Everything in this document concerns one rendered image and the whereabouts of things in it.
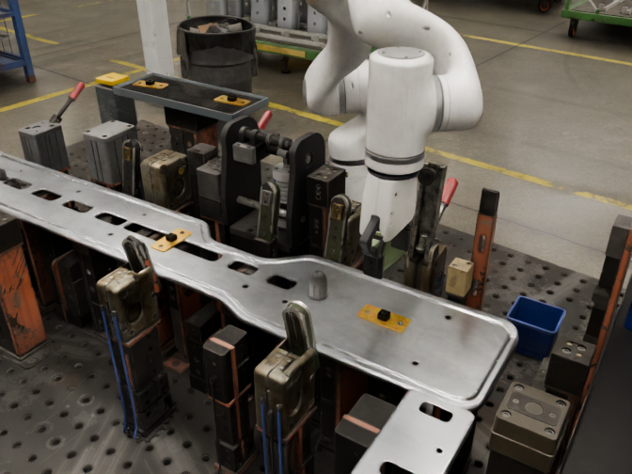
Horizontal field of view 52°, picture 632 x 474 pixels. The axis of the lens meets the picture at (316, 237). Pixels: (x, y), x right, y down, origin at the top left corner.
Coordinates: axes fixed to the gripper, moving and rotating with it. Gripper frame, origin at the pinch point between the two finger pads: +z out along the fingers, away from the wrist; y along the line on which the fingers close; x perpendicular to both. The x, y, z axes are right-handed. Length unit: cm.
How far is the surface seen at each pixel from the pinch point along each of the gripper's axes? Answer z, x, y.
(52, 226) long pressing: 13, -72, 9
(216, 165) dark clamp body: 4, -50, -19
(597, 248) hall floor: 112, 10, -220
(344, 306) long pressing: 12.1, -7.0, 0.5
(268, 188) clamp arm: 2.7, -32.4, -13.5
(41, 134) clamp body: 7, -102, -14
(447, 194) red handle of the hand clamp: -1.1, 0.4, -22.8
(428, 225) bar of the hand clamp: 1.2, 0.6, -14.5
